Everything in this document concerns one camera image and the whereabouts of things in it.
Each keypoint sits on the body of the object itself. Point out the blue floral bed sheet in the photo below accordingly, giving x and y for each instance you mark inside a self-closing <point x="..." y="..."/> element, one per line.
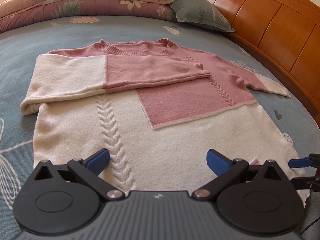
<point x="25" y="37"/>

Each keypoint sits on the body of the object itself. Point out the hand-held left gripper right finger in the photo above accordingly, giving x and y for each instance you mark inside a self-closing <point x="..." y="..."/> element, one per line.
<point x="217" y="162"/>

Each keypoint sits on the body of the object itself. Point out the pink and white knit sweater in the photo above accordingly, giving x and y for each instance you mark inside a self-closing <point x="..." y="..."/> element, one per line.
<point x="175" y="140"/>

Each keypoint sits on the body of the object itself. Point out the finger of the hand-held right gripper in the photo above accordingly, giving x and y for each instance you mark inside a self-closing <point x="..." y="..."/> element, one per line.
<point x="298" y="163"/>
<point x="305" y="183"/>

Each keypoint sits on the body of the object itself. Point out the wooden bed headboard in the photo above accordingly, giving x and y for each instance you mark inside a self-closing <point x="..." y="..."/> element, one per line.
<point x="262" y="17"/>

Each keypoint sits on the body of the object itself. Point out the folded pink floral quilt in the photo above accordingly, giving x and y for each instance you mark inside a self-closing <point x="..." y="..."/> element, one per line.
<point x="87" y="2"/>

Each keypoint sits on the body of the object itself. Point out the grey-green printed pillow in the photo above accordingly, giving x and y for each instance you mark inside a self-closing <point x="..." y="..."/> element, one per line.
<point x="200" y="12"/>

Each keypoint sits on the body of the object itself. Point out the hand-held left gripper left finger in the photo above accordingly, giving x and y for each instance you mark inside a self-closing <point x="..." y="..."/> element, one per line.
<point x="97" y="161"/>

